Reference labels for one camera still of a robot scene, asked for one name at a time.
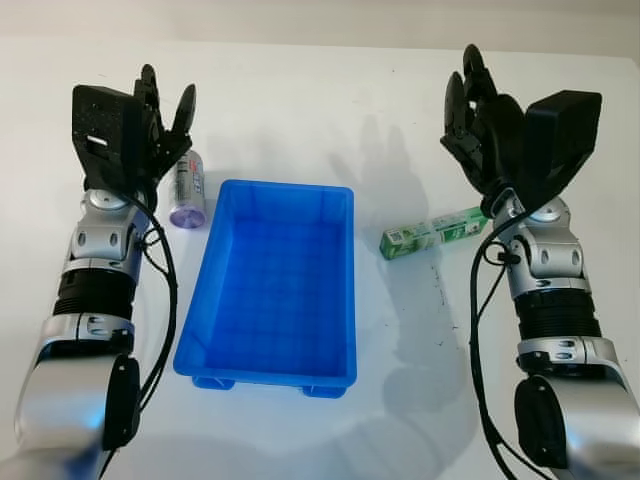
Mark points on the green toothpaste box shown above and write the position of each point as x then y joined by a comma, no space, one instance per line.
430,232

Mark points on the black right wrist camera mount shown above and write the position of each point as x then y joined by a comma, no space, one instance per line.
565,135

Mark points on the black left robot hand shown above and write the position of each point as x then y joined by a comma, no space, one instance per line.
160,145

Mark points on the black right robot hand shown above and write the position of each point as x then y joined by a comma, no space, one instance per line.
495,140

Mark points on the silver bottle with purple cap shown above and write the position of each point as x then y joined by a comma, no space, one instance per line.
189,190

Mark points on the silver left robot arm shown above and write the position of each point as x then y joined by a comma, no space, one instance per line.
100,240

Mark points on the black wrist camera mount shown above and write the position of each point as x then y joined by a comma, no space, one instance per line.
565,135
100,125

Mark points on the blue plastic tray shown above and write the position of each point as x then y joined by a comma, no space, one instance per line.
275,280

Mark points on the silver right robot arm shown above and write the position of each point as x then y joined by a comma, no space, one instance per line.
550,260

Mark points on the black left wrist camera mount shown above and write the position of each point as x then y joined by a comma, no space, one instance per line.
100,125

